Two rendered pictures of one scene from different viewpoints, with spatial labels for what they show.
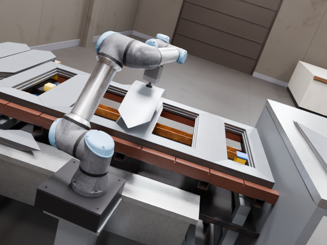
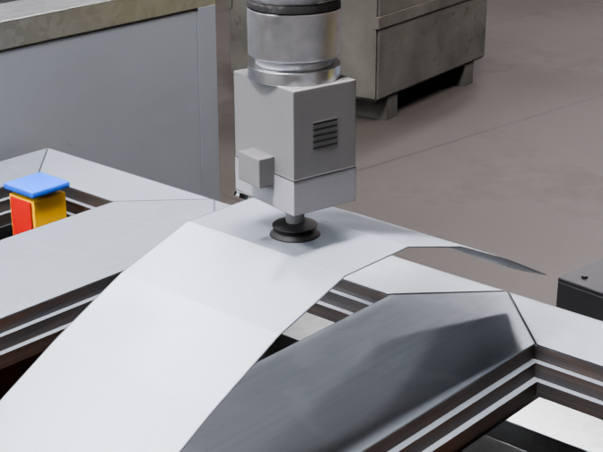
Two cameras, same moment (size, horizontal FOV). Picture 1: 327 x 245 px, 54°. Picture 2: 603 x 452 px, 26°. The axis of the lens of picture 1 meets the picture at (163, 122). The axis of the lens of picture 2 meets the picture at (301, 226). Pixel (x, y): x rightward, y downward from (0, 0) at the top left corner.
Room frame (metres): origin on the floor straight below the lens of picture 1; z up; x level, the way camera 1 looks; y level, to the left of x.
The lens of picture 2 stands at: (2.61, 0.80, 1.43)
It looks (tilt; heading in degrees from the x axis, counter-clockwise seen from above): 21 degrees down; 219
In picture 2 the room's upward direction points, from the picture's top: straight up
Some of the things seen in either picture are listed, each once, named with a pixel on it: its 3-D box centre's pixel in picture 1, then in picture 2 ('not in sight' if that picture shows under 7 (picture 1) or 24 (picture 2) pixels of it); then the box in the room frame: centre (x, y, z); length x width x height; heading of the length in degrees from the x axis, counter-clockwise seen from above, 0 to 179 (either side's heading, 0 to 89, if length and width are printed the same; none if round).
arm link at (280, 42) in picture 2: not in sight; (292, 33); (1.82, 0.14, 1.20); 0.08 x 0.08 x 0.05
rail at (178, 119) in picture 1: (149, 106); not in sight; (2.17, 0.13, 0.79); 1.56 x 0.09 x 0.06; 88
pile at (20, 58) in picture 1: (9, 59); not in sight; (2.12, 1.16, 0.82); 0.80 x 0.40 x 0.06; 178
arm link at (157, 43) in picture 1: (156, 47); not in sight; (1.72, 0.16, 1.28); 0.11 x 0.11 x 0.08; 74
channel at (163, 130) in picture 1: (141, 123); not in sight; (2.03, 0.14, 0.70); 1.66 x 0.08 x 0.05; 88
